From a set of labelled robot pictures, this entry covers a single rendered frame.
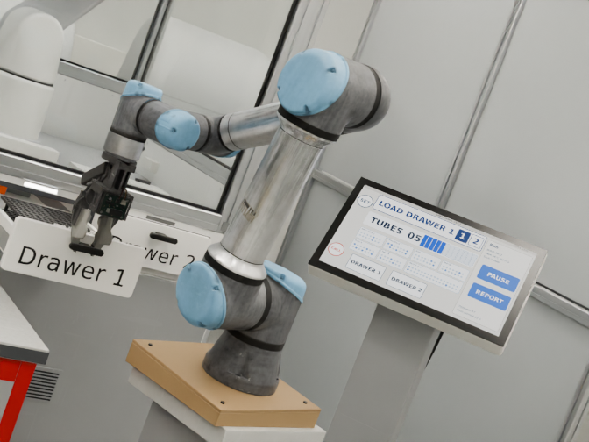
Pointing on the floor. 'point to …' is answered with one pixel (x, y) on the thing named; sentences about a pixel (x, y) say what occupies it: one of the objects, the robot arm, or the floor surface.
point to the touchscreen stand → (382, 379)
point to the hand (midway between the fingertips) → (83, 246)
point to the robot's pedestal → (155, 432)
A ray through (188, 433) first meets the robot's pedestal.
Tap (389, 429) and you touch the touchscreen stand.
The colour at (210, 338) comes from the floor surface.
